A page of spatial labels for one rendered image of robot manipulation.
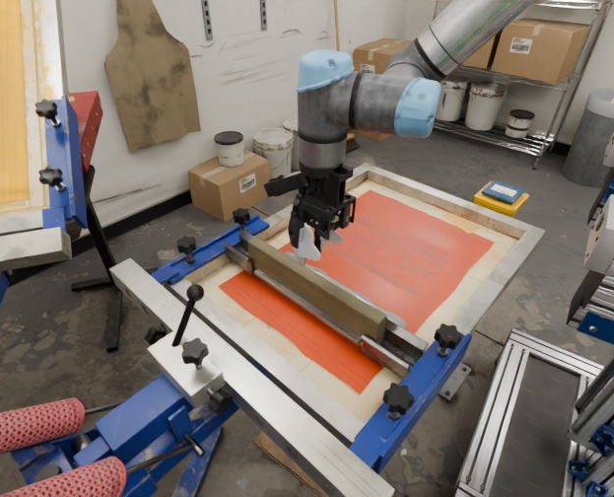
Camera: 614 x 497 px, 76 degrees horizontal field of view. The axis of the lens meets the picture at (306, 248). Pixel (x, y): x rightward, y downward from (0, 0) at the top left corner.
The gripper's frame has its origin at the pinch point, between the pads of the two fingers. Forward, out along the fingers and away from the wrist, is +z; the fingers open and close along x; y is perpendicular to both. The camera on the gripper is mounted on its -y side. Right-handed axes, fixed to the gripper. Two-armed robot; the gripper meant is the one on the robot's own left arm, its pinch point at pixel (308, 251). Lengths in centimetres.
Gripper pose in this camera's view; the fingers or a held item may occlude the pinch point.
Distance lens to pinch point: 75.5
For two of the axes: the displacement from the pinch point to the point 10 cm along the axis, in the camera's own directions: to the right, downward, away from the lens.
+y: 7.4, 4.3, -5.1
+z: -0.1, 7.8, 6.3
